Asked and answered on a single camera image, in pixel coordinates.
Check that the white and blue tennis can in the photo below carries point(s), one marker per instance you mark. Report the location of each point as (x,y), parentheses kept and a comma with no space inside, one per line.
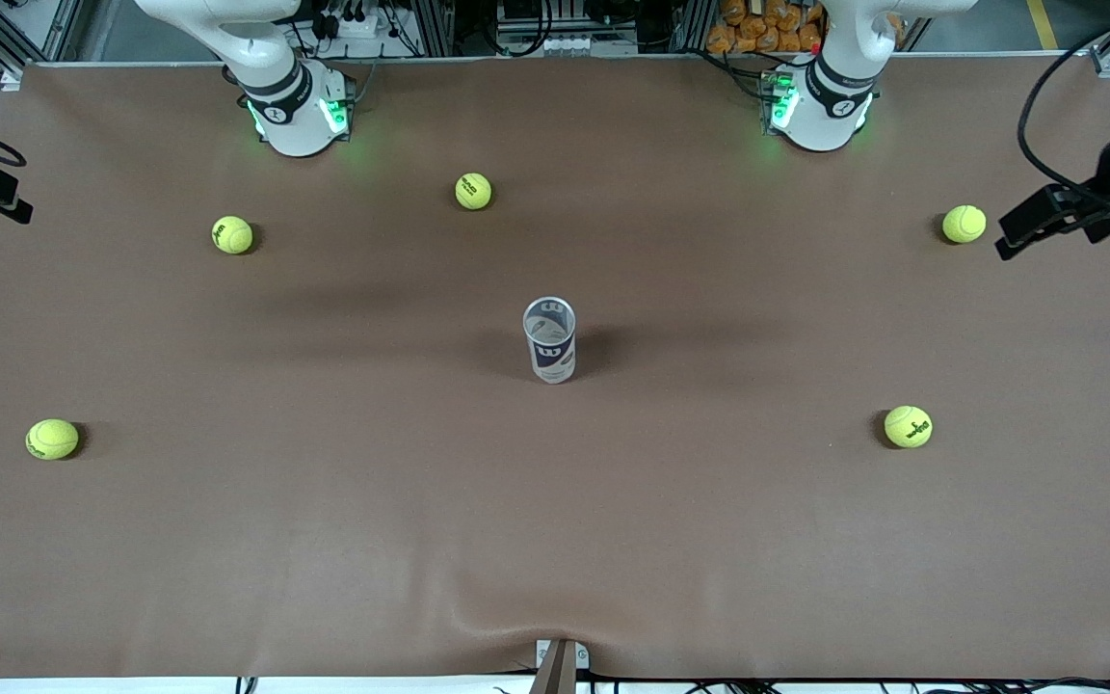
(551,357)

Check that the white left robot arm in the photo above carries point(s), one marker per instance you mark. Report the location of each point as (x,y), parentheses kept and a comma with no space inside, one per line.
(830,106)

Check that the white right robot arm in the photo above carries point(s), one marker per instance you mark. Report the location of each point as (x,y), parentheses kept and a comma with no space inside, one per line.
(300,116)

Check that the yellow-green tennis ball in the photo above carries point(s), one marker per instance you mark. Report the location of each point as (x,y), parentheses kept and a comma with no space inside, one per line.
(52,439)
(964,224)
(908,426)
(232,234)
(473,191)

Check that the orange packaged items pile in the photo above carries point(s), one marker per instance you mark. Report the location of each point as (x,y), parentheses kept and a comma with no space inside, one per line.
(757,29)

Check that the white power strip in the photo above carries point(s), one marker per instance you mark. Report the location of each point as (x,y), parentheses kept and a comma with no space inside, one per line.
(353,26)

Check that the white connector block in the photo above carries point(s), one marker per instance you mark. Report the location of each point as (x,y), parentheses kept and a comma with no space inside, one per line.
(569,43)

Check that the grey table edge bracket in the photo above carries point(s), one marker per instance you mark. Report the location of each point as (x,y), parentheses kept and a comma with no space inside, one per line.
(560,670)

